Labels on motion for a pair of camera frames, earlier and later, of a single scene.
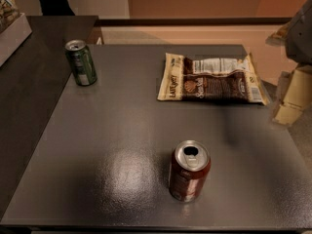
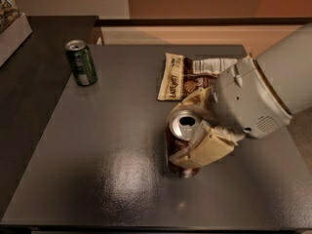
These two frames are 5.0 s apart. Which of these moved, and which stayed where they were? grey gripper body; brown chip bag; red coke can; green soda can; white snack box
Moved: red coke can; grey gripper body
Stayed: brown chip bag; white snack box; green soda can
